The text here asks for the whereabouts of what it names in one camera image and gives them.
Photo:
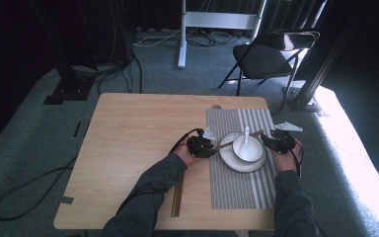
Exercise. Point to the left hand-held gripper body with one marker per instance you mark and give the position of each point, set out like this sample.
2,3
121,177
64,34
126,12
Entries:
199,146

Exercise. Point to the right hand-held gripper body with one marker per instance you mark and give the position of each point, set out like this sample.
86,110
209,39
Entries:
284,143

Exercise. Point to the single brown wooden chopstick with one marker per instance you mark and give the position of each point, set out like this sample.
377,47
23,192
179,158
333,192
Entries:
225,145
258,133

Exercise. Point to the white round plate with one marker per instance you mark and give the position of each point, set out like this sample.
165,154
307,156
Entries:
227,158

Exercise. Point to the bundle of brown chopsticks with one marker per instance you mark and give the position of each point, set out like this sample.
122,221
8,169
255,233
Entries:
177,197

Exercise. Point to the person's left hand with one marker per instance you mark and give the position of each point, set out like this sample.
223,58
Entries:
187,156

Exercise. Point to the person's right hand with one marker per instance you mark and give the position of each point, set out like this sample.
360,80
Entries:
286,163

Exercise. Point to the white bowl with dark rim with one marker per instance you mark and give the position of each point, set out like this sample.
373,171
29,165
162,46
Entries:
255,151

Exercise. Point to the white ceramic spoon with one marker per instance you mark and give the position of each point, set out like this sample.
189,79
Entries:
245,149

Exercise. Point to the grey striped placemat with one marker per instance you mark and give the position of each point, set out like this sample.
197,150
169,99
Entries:
230,191

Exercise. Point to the black folding chair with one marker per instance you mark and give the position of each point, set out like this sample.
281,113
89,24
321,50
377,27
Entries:
261,61

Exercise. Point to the black tape strip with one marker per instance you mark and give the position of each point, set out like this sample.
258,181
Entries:
77,129

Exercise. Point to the grey tape piece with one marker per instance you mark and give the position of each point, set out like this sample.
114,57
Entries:
66,199

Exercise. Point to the black aluminium post with base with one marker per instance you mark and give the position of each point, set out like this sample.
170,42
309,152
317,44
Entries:
304,98

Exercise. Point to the white metal stand frame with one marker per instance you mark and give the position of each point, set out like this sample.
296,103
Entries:
220,20

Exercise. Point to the black stand with base plate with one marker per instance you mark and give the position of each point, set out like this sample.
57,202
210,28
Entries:
70,89

